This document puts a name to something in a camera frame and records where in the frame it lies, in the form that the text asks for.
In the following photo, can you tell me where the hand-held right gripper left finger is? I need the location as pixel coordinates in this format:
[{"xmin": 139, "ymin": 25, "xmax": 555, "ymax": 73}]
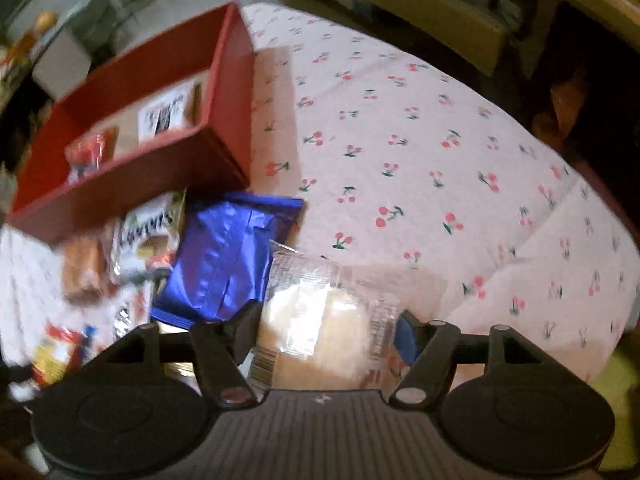
[{"xmin": 97, "ymin": 302, "xmax": 264, "ymax": 408}]

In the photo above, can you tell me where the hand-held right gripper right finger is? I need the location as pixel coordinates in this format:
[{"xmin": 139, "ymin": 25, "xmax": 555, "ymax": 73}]
[{"xmin": 387, "ymin": 310, "xmax": 548, "ymax": 406}]

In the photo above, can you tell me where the blue snack packet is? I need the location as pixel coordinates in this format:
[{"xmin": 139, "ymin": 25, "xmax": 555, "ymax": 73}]
[{"xmin": 150, "ymin": 192, "xmax": 306, "ymax": 332}]

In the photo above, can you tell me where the clear bun packet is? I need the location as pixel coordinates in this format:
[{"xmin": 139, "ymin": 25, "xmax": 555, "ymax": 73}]
[{"xmin": 247, "ymin": 240, "xmax": 447, "ymax": 392}]

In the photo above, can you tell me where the white green snack packet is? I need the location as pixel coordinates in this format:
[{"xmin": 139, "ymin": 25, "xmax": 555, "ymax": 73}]
[{"xmin": 110, "ymin": 190, "xmax": 188, "ymax": 286}]

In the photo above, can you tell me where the red box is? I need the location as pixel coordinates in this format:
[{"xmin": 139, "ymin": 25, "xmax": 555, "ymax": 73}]
[{"xmin": 5, "ymin": 2, "xmax": 258, "ymax": 246}]

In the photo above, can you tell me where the brown snack packet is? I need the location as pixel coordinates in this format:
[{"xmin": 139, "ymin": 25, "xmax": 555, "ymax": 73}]
[{"xmin": 60, "ymin": 232, "xmax": 113, "ymax": 303}]

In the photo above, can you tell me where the red yellow snack packet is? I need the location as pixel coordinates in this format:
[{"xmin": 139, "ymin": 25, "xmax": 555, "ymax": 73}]
[{"xmin": 30, "ymin": 322, "xmax": 98, "ymax": 388}]

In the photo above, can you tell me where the cherry print tablecloth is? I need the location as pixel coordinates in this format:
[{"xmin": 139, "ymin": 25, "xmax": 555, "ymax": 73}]
[{"xmin": 0, "ymin": 2, "xmax": 640, "ymax": 401}]

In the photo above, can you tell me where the yellow green mat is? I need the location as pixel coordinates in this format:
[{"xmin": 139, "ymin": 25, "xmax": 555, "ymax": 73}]
[{"xmin": 595, "ymin": 345, "xmax": 640, "ymax": 472}]

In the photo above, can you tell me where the white printed label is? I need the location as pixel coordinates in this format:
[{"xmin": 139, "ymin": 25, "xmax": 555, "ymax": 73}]
[{"xmin": 137, "ymin": 85, "xmax": 196, "ymax": 143}]

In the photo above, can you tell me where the white cabinet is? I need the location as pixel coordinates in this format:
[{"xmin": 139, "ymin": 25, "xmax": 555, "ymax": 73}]
[{"xmin": 30, "ymin": 25, "xmax": 93, "ymax": 101}]

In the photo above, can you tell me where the wooden media bench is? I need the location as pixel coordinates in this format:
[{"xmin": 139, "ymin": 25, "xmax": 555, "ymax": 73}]
[{"xmin": 240, "ymin": 0, "xmax": 640, "ymax": 78}]

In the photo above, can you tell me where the pile of orange packages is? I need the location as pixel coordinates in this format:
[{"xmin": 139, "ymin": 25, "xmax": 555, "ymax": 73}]
[{"xmin": 0, "ymin": 30, "xmax": 37, "ymax": 92}]

